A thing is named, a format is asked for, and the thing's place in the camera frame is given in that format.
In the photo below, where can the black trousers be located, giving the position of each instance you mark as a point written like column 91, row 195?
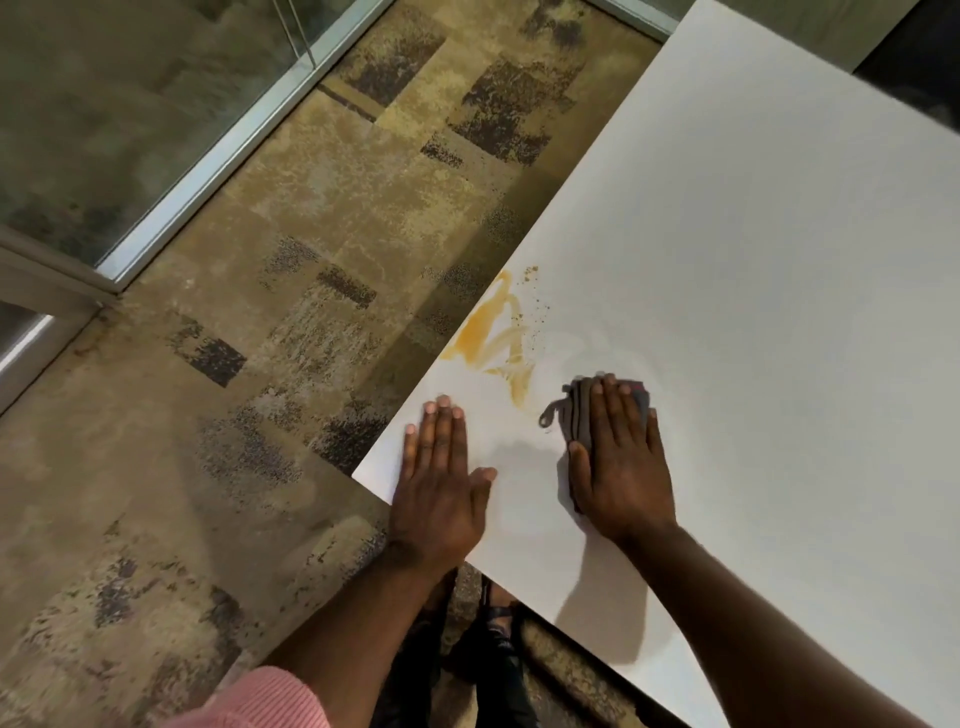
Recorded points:
column 495, row 675

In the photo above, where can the grey cleaning cloth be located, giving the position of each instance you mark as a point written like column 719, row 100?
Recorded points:
column 576, row 411

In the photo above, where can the person's left hand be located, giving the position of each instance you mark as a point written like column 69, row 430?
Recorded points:
column 436, row 502

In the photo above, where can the glass partition with metal frame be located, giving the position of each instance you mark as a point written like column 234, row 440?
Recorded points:
column 150, row 112

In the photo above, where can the orange liquid stain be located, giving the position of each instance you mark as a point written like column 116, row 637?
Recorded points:
column 495, row 337

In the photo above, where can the person's right thumb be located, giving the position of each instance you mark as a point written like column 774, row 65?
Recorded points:
column 579, row 469

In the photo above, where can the black sandal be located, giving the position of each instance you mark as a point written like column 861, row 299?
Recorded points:
column 499, row 611

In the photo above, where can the person's left thumb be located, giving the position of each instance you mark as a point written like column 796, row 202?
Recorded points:
column 484, row 484

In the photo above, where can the person's left middle finger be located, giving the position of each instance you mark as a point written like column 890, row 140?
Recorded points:
column 444, row 435

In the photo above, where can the person's right hand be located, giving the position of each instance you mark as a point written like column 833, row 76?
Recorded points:
column 622, row 472

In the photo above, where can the pink knitted sleeve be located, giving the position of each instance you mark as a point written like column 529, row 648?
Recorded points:
column 251, row 701

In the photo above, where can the person's left little finger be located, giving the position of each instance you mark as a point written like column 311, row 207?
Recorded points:
column 410, row 454

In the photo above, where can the person's right forearm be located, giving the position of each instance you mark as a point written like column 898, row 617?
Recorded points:
column 750, row 630

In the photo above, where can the grey door frame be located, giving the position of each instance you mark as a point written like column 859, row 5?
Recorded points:
column 37, row 300

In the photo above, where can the person's right little finger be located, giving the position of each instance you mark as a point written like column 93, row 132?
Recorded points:
column 652, row 435

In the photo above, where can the person's right middle finger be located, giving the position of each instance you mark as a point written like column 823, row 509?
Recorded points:
column 613, row 405

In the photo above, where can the person's left forearm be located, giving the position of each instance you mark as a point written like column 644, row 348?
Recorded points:
column 360, row 630

